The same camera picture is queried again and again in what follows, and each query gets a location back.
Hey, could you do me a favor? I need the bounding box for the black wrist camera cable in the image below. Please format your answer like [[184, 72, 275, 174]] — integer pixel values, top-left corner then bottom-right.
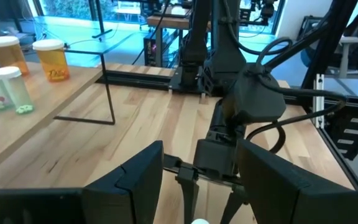
[[246, 37, 347, 155]]

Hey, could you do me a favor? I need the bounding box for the black rig frame post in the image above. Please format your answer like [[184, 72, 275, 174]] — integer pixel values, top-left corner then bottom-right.
[[264, 0, 358, 91]]

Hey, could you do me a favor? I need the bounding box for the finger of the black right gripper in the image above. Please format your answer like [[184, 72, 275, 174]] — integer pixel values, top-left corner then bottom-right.
[[175, 167, 200, 224], [219, 185, 249, 224]]

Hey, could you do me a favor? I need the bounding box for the grey stool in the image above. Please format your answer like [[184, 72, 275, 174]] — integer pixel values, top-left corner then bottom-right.
[[324, 35, 358, 80]]

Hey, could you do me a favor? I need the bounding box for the silver aluminium extrusion post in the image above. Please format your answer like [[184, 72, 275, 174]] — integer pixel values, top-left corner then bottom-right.
[[313, 73, 325, 129]]

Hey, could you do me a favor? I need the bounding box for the orange pill bottle white cap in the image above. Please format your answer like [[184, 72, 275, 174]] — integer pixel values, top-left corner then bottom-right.
[[0, 35, 30, 77], [32, 39, 71, 83]]

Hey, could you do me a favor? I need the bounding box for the black base with grey stripes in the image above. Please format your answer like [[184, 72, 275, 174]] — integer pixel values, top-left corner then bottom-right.
[[326, 108, 358, 161]]

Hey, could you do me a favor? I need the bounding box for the wooden shelf black metal frame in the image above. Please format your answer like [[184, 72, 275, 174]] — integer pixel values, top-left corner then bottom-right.
[[0, 48, 116, 183]]

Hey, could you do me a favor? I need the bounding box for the black computer tower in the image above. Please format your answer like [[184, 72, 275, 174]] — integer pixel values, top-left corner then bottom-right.
[[143, 29, 167, 66]]

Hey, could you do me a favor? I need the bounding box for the wooden background workbench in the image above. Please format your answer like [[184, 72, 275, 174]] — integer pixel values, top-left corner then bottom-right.
[[146, 14, 213, 68]]

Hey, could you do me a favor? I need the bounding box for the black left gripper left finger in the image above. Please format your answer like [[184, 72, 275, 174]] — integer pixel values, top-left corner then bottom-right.
[[82, 140, 164, 224]]

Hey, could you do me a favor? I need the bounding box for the black floor stand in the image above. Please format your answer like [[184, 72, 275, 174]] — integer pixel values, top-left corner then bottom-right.
[[87, 0, 114, 40]]

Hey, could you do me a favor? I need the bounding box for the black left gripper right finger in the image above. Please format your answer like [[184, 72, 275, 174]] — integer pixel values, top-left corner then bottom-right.
[[237, 139, 358, 224]]

